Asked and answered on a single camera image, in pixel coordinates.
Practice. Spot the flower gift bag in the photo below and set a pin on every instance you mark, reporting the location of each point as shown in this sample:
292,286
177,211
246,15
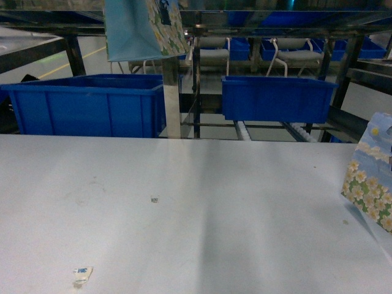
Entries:
367,182
143,30

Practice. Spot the blue bin under conveyor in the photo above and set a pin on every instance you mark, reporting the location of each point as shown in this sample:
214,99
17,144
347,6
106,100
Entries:
276,99

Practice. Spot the flower gift bag on table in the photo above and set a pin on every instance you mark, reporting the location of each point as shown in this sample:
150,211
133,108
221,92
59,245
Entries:
367,182

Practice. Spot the blue bin left of table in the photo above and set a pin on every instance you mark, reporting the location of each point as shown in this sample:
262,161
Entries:
103,105

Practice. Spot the torn white tape label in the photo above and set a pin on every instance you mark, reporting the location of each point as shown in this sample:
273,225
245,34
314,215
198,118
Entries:
82,275

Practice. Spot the grey chair white frame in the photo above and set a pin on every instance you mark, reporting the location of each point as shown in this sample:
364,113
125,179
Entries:
212,48

